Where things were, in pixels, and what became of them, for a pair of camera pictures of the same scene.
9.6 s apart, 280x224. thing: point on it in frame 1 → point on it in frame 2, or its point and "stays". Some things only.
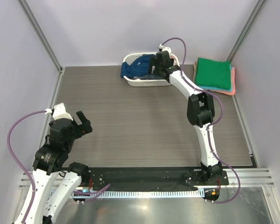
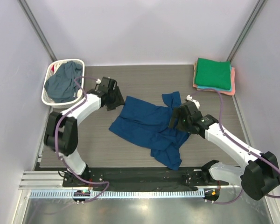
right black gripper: x=152 y=62 → x=177 y=113
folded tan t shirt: x=195 y=67 stays
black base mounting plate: x=153 y=176 stays
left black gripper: x=83 y=129 → x=118 y=101
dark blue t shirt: x=136 y=66 → x=150 y=124
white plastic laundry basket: x=136 y=81 → x=52 y=66
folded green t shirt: x=213 y=73 stays
